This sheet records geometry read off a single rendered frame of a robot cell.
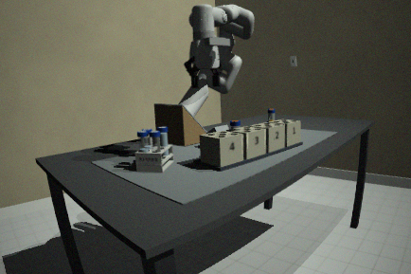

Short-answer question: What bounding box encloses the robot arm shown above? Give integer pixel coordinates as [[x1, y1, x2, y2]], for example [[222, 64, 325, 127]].
[[179, 4, 254, 117]]

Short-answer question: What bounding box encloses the cream bucket adapter with holes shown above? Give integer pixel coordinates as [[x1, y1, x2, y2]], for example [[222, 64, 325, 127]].
[[200, 131, 243, 167], [226, 126, 266, 159], [249, 122, 285, 153], [268, 119, 300, 147]]

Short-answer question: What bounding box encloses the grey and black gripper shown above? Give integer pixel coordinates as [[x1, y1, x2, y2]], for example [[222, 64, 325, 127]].
[[184, 39, 224, 88]]

